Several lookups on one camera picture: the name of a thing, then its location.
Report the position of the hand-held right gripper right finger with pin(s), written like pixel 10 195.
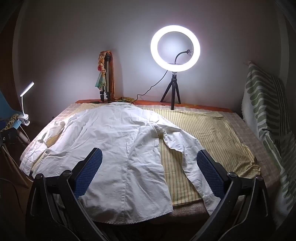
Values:
pixel 209 171

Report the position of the black gooseneck phone holder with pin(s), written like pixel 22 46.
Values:
pixel 178 56

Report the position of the yellow striped cloth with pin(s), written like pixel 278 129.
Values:
pixel 196 129

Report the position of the green white patterned blanket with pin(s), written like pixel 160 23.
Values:
pixel 256 92

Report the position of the leopard print cloth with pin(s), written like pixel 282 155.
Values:
pixel 10 121

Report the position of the yellow green patterned cloth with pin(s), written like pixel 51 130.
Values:
pixel 124 99

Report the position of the orange bed frame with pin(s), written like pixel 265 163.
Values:
pixel 203 107

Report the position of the white long-sleeved shirt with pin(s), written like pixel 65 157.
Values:
pixel 115 139

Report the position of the colourful printed scarf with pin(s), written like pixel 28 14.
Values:
pixel 101 78

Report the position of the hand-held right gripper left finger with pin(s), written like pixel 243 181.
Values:
pixel 90 171

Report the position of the blue chair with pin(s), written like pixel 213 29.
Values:
pixel 4 106

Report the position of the white clip-on desk lamp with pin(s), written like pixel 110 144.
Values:
pixel 27 88

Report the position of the dark device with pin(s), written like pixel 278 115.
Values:
pixel 8 136

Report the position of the black mini tripod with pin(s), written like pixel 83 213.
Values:
pixel 174 85

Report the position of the orange board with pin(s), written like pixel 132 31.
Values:
pixel 112 76

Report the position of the pink checkered blanket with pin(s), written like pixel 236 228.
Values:
pixel 254 139

